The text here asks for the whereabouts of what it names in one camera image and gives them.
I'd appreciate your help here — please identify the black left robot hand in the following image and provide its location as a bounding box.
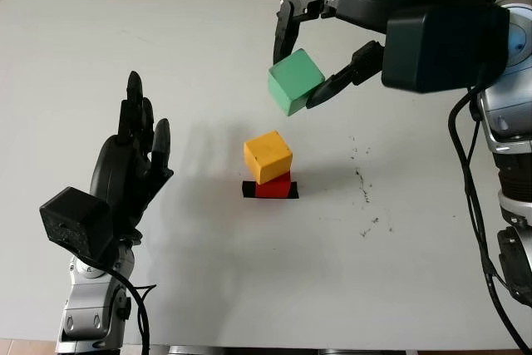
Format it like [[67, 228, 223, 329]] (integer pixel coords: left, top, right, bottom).
[[89, 71, 175, 244]]

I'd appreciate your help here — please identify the green block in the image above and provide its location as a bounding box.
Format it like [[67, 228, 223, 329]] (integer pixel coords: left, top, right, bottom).
[[268, 48, 326, 117]]

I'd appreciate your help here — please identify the yellow block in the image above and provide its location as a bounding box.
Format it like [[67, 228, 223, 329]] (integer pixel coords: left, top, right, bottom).
[[243, 130, 293, 185]]

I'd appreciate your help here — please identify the red block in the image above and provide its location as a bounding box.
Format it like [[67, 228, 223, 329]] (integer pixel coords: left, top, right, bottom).
[[254, 171, 292, 200]]

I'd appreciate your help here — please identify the black tape mark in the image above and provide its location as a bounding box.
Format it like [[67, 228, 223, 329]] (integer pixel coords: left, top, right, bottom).
[[241, 180, 299, 200]]

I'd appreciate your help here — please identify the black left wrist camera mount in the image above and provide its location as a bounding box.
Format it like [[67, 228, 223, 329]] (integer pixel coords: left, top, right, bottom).
[[39, 186, 114, 260]]

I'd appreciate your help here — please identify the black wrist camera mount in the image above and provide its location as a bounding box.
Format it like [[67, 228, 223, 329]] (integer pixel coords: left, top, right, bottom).
[[39, 186, 114, 260], [381, 3, 511, 94]]

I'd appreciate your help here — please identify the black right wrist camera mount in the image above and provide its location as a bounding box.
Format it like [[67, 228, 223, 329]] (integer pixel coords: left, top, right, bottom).
[[381, 3, 511, 94]]

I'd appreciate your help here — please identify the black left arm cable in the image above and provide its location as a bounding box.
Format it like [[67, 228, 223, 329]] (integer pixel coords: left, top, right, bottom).
[[82, 259, 157, 355]]

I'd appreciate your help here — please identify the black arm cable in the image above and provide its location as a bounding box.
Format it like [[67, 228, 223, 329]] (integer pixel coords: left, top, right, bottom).
[[447, 84, 532, 354], [82, 259, 157, 355]]

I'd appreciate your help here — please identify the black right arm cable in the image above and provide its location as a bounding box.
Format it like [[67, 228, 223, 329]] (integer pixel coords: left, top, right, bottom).
[[447, 84, 532, 354]]

